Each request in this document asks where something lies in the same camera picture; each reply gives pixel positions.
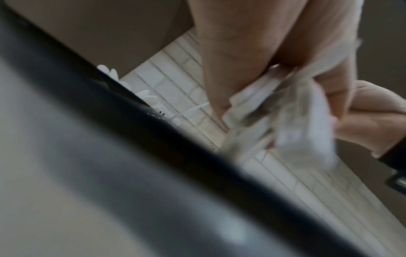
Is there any bunch of sorted white forks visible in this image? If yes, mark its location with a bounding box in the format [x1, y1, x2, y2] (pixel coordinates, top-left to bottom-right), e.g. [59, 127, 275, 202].
[96, 64, 159, 106]

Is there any person's left hand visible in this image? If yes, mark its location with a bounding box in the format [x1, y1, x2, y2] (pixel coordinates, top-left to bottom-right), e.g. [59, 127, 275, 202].
[187, 0, 364, 131]

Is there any white wall socket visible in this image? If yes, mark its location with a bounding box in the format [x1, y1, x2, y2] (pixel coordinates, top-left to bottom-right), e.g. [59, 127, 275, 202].
[151, 105, 182, 126]

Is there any packed bundle of white cutlery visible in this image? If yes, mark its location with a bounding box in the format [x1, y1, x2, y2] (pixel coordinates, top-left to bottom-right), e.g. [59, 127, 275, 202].
[220, 37, 338, 168]

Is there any white power cable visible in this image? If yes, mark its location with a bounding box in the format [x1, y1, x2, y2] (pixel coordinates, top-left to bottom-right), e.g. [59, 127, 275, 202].
[176, 101, 211, 119]

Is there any person's right hand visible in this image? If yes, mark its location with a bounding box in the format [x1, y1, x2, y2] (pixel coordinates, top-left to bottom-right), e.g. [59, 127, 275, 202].
[332, 80, 406, 156]

